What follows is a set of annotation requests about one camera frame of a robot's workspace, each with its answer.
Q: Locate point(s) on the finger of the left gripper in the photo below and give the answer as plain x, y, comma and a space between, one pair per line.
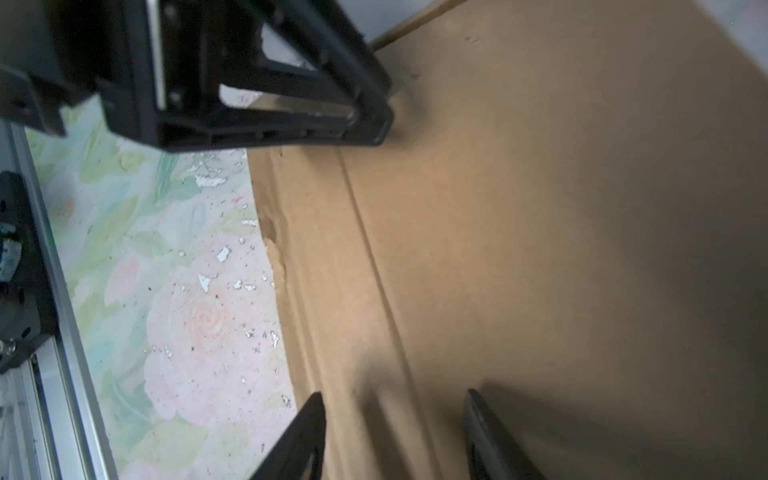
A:
188, 76

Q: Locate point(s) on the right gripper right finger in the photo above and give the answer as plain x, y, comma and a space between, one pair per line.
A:
492, 452

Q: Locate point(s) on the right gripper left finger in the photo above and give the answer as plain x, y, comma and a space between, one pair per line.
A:
299, 452

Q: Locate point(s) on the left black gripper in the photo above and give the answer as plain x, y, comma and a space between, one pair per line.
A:
57, 54

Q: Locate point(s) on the brown cardboard box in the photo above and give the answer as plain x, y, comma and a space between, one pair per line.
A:
568, 216

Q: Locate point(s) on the aluminium front rail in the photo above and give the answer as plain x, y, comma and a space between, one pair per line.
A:
51, 425

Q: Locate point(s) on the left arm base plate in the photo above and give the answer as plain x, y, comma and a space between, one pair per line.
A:
28, 312

